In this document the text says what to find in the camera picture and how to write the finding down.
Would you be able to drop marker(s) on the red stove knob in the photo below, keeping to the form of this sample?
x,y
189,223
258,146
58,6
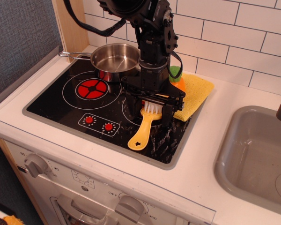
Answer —
x,y
89,120
108,127

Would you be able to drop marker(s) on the left red stove knob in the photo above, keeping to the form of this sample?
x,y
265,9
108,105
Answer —
x,y
89,120

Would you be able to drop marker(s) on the grey sink basin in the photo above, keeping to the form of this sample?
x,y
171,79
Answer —
x,y
249,162

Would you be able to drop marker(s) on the stainless steel pot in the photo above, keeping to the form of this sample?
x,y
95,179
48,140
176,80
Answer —
x,y
113,61

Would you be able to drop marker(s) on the yellow dish brush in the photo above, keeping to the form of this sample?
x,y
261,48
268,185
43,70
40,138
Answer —
x,y
150,112

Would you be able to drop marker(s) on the right red stove knob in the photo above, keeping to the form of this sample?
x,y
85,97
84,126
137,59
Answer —
x,y
108,127

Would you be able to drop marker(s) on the black toy stovetop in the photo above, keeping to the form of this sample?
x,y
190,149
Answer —
x,y
78,92

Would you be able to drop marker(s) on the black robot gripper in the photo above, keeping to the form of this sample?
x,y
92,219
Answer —
x,y
152,84

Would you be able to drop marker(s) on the grey timer knob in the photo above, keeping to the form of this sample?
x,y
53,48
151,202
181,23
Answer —
x,y
35,165

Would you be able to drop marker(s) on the orange yellow object bottom corner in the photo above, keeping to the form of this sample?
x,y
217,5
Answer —
x,y
10,220

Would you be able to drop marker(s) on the grey oven temperature knob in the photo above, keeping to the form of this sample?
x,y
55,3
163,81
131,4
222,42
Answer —
x,y
130,208

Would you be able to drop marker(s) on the grey oven door handle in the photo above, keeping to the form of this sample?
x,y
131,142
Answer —
x,y
84,213

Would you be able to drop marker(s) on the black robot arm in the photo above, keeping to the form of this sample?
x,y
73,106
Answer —
x,y
152,21

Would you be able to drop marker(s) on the yellow folded cloth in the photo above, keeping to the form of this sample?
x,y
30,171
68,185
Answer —
x,y
197,90

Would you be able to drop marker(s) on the orange toy carrot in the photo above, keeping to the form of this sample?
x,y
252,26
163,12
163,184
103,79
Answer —
x,y
179,81

